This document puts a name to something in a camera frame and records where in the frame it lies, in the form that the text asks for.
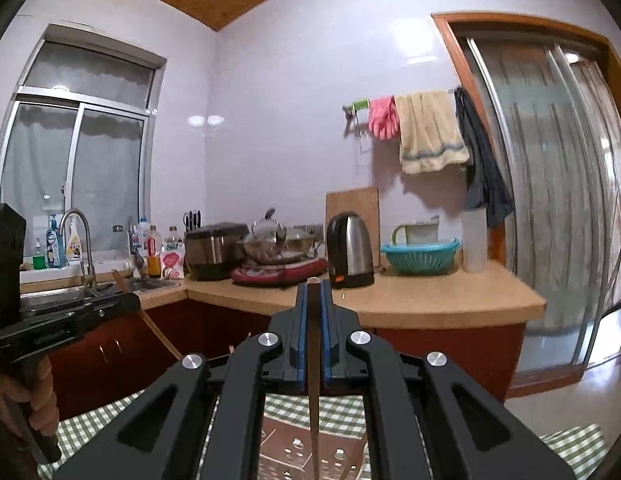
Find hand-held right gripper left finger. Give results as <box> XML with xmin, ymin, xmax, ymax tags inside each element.
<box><xmin>53</xmin><ymin>282</ymin><xmax>316</xmax><ymax>480</ymax></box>

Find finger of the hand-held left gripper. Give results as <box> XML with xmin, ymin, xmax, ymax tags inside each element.
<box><xmin>20</xmin><ymin>291</ymin><xmax>141</xmax><ymax>341</ymax></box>

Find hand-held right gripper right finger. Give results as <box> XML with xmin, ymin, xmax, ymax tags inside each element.
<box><xmin>318</xmin><ymin>281</ymin><xmax>576</xmax><ymax>480</ymax></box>

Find long wooden chopstick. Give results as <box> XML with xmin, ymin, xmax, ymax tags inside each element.
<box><xmin>110</xmin><ymin>269</ymin><xmax>184</xmax><ymax>362</ymax></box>

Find beige perforated plastic basket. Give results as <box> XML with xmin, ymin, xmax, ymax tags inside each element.
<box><xmin>260</xmin><ymin>417</ymin><xmax>369</xmax><ymax>480</ymax></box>

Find person's left hand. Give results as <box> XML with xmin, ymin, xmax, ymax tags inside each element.
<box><xmin>0</xmin><ymin>354</ymin><xmax>60</xmax><ymax>438</ymax></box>

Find steel kitchen sink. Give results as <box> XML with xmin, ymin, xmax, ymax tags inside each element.
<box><xmin>20</xmin><ymin>277</ymin><xmax>178</xmax><ymax>311</ymax></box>

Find curved steel faucet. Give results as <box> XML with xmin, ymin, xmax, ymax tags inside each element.
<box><xmin>59</xmin><ymin>208</ymin><xmax>97</xmax><ymax>288</ymax></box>

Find white spray bottle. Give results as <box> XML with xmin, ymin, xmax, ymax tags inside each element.
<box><xmin>65</xmin><ymin>217</ymin><xmax>84</xmax><ymax>263</ymax></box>

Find cooking oil bottle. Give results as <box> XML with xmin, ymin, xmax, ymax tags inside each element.
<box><xmin>146</xmin><ymin>225</ymin><xmax>162</xmax><ymax>278</ymax></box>

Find white bottle with blue cap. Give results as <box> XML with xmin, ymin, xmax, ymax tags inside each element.
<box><xmin>135</xmin><ymin>217</ymin><xmax>151</xmax><ymax>256</ymax></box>

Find pink seasoning packet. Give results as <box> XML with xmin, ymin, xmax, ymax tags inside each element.
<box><xmin>160</xmin><ymin>245</ymin><xmax>186</xmax><ymax>281</ymax></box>

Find red kitchen base cabinet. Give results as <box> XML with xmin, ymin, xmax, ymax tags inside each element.
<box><xmin>45</xmin><ymin>300</ymin><xmax>526</xmax><ymax>421</ymax></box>

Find green checked tablecloth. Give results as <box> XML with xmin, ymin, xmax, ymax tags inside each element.
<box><xmin>38</xmin><ymin>392</ymin><xmax>609</xmax><ymax>480</ymax></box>

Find dark rice cooker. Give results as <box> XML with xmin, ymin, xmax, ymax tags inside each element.
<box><xmin>184</xmin><ymin>222</ymin><xmax>236</xmax><ymax>281</ymax></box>

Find beige kitchen counter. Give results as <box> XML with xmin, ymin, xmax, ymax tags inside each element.
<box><xmin>20</xmin><ymin>265</ymin><xmax>547</xmax><ymax>331</ymax></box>

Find aluminium sliding window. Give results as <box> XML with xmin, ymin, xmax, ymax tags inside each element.
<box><xmin>0</xmin><ymin>22</ymin><xmax>167</xmax><ymax>271</ymax></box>

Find red induction cooker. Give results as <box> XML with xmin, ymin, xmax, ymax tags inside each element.
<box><xmin>231</xmin><ymin>256</ymin><xmax>329</xmax><ymax>287</ymax></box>

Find teal plastic colander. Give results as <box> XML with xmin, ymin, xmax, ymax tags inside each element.
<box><xmin>381</xmin><ymin>238</ymin><xmax>461</xmax><ymax>277</ymax></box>

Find black steel electric kettle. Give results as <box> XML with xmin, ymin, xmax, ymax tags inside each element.
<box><xmin>327</xmin><ymin>211</ymin><xmax>375</xmax><ymax>289</ymax></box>

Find steel wok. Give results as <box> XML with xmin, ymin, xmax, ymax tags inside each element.
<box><xmin>238</xmin><ymin>232</ymin><xmax>324</xmax><ymax>266</ymax></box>

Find glass pot lid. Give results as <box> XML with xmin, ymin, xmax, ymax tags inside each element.
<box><xmin>250</xmin><ymin>208</ymin><xmax>286</xmax><ymax>246</ymax></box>

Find white translucent container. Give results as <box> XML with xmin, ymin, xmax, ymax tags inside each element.
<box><xmin>462</xmin><ymin>208</ymin><xmax>489</xmax><ymax>274</ymax></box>

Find wooden cutting board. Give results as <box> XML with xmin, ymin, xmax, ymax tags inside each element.
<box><xmin>325</xmin><ymin>186</ymin><xmax>380</xmax><ymax>261</ymax></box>

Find dark hanging cloth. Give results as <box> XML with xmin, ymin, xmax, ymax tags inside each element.
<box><xmin>455</xmin><ymin>87</ymin><xmax>515</xmax><ymax>228</ymax></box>

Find sliding glass door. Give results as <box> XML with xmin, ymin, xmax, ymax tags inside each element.
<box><xmin>458</xmin><ymin>37</ymin><xmax>621</xmax><ymax>376</ymax></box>

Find beige striped towel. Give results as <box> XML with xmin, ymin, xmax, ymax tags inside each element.
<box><xmin>395</xmin><ymin>91</ymin><xmax>470</xmax><ymax>175</ymax></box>

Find pink rubber gloves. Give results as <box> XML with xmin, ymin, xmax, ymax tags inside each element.
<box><xmin>368</xmin><ymin>96</ymin><xmax>400</xmax><ymax>140</ymax></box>

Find jug with green handle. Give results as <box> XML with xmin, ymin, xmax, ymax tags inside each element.
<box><xmin>391</xmin><ymin>219</ymin><xmax>440</xmax><ymax>246</ymax></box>

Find metal towel rail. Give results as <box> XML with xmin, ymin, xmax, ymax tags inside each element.
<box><xmin>343</xmin><ymin>89</ymin><xmax>466</xmax><ymax>113</ymax></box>

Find wooden door frame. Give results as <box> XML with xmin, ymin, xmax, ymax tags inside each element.
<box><xmin>431</xmin><ymin>12</ymin><xmax>621</xmax><ymax>401</ymax></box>

